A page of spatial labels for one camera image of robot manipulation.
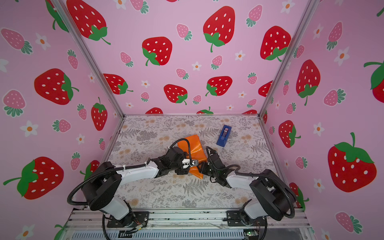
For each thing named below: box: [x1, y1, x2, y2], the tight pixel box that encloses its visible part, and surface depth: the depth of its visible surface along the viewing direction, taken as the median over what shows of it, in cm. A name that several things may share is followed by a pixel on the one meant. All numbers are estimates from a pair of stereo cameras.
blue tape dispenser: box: [216, 124, 232, 148], surface depth 105 cm
